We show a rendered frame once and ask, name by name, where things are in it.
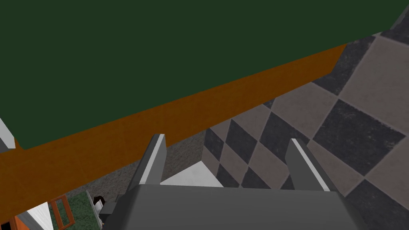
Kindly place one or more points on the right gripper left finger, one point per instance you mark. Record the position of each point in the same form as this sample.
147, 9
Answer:
152, 163

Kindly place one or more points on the green table with orange edge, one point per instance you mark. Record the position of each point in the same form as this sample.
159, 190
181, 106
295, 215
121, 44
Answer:
134, 64

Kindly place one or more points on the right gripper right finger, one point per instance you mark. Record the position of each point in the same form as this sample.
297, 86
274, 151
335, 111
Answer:
302, 169

